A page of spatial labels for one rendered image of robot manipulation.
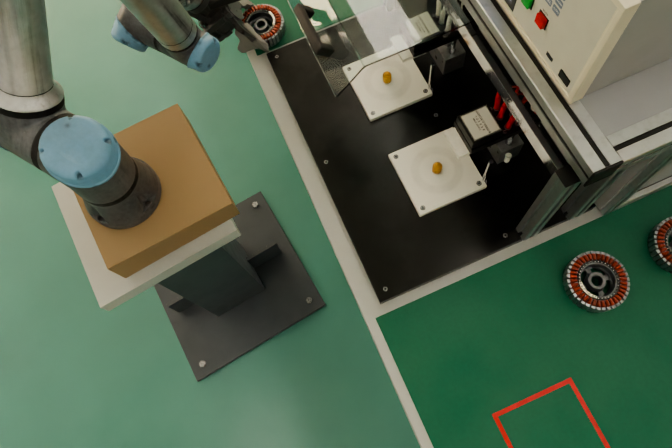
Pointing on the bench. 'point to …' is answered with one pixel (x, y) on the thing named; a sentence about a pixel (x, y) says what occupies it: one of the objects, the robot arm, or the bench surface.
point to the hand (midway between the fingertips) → (263, 27)
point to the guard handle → (312, 30)
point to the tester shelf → (589, 160)
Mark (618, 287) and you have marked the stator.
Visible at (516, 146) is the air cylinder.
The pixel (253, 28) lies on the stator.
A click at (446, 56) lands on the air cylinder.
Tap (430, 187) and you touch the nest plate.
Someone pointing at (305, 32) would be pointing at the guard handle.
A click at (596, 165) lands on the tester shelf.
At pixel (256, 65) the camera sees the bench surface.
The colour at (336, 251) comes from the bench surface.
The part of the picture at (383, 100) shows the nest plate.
